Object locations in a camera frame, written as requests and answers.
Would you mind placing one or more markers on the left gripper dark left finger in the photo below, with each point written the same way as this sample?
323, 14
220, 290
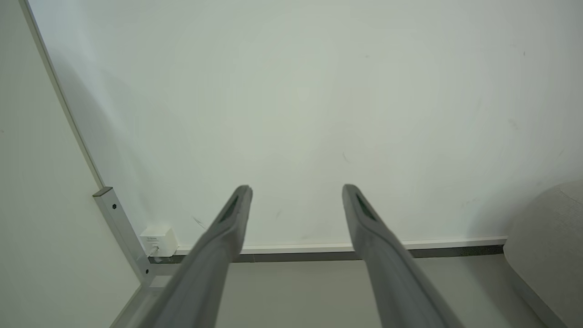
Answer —
205, 273

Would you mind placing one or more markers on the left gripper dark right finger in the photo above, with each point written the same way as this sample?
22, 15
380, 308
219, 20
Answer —
391, 278

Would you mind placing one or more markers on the white and black baseboard strip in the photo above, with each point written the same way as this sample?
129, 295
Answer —
300, 251

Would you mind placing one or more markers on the white wall power adapter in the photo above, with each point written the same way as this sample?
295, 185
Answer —
159, 239

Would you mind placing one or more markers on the grey metal frame post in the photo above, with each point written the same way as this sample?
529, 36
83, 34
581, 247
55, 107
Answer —
120, 228

